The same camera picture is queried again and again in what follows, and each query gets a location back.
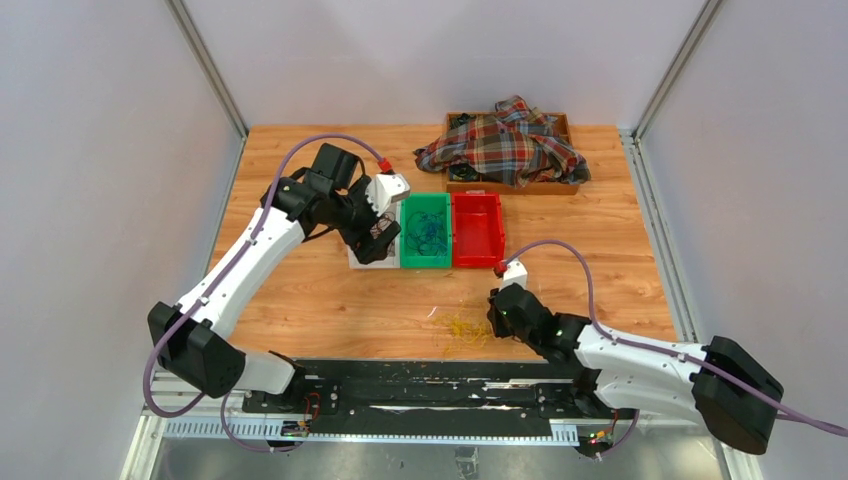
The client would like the yellow cable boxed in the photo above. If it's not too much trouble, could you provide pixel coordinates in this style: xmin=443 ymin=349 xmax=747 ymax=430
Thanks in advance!
xmin=431 ymin=307 xmax=495 ymax=356

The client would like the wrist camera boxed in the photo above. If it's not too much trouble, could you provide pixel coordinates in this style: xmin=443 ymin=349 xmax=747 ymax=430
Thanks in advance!
xmin=366 ymin=158 xmax=411 ymax=216
xmin=493 ymin=259 xmax=529 ymax=290

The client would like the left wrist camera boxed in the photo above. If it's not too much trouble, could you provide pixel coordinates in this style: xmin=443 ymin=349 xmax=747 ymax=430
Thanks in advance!
xmin=366 ymin=158 xmax=411 ymax=216

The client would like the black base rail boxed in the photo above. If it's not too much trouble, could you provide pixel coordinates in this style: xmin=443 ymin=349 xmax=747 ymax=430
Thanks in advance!
xmin=241 ymin=359 xmax=634 ymax=439

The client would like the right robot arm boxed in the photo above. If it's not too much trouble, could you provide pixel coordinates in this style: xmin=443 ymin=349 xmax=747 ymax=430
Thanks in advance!
xmin=487 ymin=284 xmax=784 ymax=455

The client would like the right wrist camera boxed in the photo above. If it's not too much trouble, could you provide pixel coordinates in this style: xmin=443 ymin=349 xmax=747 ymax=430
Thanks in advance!
xmin=493 ymin=259 xmax=529 ymax=290

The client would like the wooden tray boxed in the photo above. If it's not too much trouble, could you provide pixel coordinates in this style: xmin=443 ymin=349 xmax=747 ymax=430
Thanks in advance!
xmin=443 ymin=111 xmax=581 ymax=197

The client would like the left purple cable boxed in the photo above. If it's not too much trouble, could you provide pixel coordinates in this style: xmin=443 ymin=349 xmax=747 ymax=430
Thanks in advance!
xmin=142 ymin=133 xmax=392 ymax=454

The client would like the green plastic bin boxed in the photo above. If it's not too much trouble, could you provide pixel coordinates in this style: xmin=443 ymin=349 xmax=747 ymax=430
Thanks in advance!
xmin=399 ymin=193 xmax=453 ymax=269

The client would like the red plastic bin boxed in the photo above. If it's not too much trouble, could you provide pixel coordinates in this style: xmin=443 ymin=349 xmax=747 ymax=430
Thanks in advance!
xmin=451 ymin=193 xmax=505 ymax=268

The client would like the plaid shirt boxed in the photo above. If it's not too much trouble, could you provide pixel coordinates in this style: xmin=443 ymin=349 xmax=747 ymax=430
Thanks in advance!
xmin=414 ymin=95 xmax=591 ymax=188

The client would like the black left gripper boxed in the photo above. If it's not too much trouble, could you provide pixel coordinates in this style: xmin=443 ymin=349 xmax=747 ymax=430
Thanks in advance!
xmin=330 ymin=175 xmax=401 ymax=263

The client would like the white plastic bin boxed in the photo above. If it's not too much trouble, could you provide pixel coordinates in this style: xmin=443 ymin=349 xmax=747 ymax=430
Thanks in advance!
xmin=347 ymin=202 xmax=401 ymax=269

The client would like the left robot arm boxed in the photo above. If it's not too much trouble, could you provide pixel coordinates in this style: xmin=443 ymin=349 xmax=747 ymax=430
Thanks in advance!
xmin=144 ymin=135 xmax=411 ymax=413

